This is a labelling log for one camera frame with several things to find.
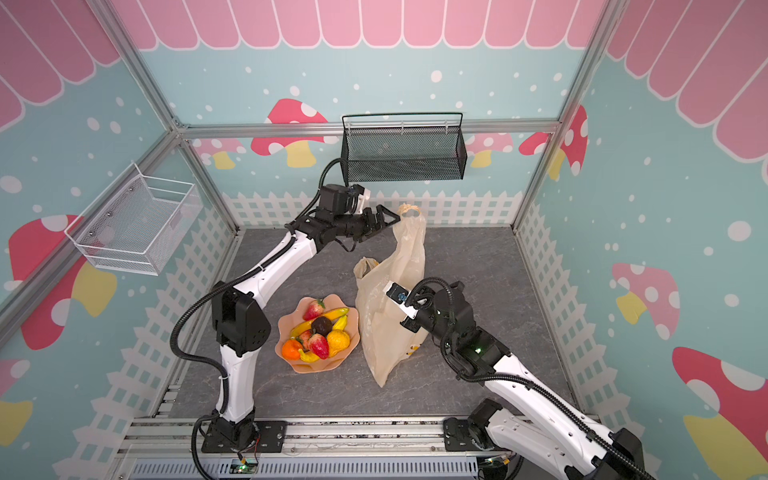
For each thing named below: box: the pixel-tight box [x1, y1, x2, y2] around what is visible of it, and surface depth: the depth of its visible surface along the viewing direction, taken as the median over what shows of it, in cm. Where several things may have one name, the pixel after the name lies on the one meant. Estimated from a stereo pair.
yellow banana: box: [332, 314, 348, 330], surface depth 92 cm
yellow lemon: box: [327, 329, 351, 357], surface depth 85 cm
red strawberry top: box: [302, 298, 326, 321], surface depth 92 cm
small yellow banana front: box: [298, 349, 320, 363], surface depth 84 cm
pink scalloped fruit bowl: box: [275, 294, 360, 374], surface depth 87 cm
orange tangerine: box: [282, 339, 302, 361], surface depth 83 cm
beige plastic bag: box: [353, 204, 429, 388], surface depth 81 cm
